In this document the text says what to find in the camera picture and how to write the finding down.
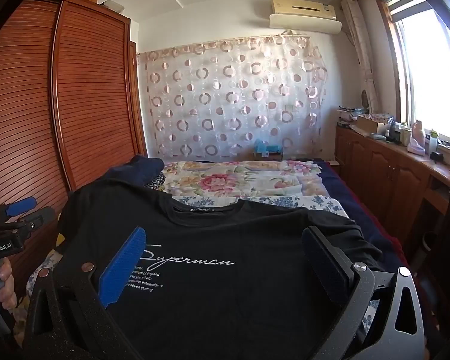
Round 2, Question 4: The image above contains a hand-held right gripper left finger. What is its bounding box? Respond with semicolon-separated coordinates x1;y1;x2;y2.
22;226;148;360

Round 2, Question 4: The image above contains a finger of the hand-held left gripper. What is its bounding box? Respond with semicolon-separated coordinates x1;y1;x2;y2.
0;197;38;226
17;206;57;239

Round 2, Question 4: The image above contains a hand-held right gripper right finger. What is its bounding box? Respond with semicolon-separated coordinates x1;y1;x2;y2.
301;226;426;360

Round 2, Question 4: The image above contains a black printed t-shirt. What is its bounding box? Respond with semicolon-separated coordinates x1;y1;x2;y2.
54;184;384;360

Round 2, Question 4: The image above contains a person's left hand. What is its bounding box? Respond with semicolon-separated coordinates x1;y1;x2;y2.
0;258;18;313

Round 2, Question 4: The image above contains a blue floral bedsheet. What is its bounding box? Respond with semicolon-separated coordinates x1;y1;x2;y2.
25;193;350;293

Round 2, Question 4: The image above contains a navy blanket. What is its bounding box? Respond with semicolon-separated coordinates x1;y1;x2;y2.
314;160;410;272

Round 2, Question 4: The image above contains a yellow red floral cloth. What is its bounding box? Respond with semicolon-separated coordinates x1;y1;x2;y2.
7;292;33;346

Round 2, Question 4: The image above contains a patterned folded cloth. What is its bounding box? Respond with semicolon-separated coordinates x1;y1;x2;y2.
143;172;166;193

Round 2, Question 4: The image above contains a navy folded cloth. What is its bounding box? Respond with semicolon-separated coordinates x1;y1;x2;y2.
104;155;166;189

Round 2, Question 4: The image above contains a wooden sideboard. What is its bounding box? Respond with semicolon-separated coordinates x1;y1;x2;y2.
335;123;450;257

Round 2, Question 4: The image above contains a wooden slatted wardrobe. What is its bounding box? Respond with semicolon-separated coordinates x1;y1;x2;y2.
0;0;149;289

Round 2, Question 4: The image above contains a pink floral bedspread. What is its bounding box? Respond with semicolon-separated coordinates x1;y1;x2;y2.
160;159;323;200

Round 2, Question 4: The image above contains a blue plastic toy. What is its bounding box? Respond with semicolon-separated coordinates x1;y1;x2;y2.
253;139;284;161

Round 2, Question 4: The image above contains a cardboard box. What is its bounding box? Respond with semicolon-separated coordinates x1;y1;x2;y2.
355;114;386;135

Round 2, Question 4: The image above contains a pink figurine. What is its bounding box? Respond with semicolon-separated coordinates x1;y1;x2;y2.
407;119;427;155

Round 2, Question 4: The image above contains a circle-print sheer curtain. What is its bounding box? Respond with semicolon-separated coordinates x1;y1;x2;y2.
136;34;329;160

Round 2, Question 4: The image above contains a beige window curtain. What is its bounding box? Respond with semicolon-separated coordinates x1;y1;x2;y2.
340;0;380;114

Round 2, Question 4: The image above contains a window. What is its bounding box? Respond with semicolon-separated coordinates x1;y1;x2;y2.
374;0;450;148

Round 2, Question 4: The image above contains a white air conditioner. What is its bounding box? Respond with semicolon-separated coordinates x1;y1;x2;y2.
269;0;343;33

